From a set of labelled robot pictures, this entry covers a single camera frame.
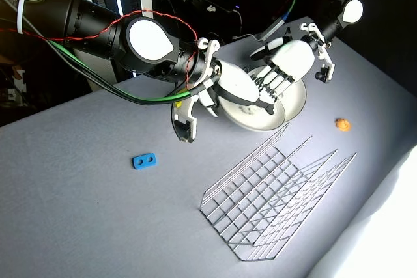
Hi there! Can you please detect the black box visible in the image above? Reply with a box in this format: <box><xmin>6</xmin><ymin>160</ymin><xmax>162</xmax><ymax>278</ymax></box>
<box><xmin>190</xmin><ymin>0</ymin><xmax>244</xmax><ymax>43</ymax></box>

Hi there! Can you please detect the small orange object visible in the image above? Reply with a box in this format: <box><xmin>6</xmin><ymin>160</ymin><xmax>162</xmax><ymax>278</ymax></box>
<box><xmin>334</xmin><ymin>117</ymin><xmax>352</xmax><ymax>133</ymax></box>

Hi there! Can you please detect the blue block with two holes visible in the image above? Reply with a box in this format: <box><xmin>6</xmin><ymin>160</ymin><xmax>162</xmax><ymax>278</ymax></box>
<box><xmin>132</xmin><ymin>152</ymin><xmax>158</xmax><ymax>171</ymax></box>

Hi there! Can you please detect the silver wire dish rack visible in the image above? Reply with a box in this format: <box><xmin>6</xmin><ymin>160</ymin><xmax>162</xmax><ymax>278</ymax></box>
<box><xmin>199</xmin><ymin>122</ymin><xmax>358</xmax><ymax>262</ymax></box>

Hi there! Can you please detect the red black twisted wire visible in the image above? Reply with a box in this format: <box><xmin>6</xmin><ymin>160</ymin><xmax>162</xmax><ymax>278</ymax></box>
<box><xmin>0</xmin><ymin>9</ymin><xmax>199</xmax><ymax>93</ymax></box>

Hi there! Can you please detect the right white wrist camera bracket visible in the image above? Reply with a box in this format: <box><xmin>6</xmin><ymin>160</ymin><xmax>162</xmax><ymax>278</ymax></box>
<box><xmin>171</xmin><ymin>38</ymin><xmax>222</xmax><ymax>144</ymax></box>

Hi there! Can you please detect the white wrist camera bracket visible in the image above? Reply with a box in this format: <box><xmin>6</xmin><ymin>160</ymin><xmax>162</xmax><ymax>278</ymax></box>
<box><xmin>300</xmin><ymin>22</ymin><xmax>336</xmax><ymax>83</ymax></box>
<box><xmin>171</xmin><ymin>38</ymin><xmax>222</xmax><ymax>144</ymax></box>

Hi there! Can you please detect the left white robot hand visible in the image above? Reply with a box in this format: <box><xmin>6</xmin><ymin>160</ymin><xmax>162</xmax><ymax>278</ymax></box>
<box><xmin>249</xmin><ymin>27</ymin><xmax>317</xmax><ymax>100</ymax></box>

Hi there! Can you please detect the left white wrist camera bracket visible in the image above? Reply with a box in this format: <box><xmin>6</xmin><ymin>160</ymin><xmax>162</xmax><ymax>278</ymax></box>
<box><xmin>300</xmin><ymin>22</ymin><xmax>336</xmax><ymax>83</ymax></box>

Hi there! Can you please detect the thick green cable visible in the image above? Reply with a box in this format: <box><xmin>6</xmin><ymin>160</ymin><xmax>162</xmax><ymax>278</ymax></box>
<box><xmin>48</xmin><ymin>42</ymin><xmax>192</xmax><ymax>103</ymax></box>

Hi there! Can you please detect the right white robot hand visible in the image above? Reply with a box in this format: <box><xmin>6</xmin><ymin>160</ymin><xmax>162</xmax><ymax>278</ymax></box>
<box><xmin>197</xmin><ymin>58</ymin><xmax>278</xmax><ymax>118</ymax></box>

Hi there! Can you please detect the white plate with scuff marks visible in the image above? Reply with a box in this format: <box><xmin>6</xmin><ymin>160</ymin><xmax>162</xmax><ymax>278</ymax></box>
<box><xmin>221</xmin><ymin>64</ymin><xmax>288</xmax><ymax>132</ymax></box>

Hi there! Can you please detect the grey cable plug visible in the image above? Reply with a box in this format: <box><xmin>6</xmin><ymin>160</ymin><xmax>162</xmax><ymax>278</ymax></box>
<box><xmin>257</xmin><ymin>12</ymin><xmax>293</xmax><ymax>43</ymax></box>

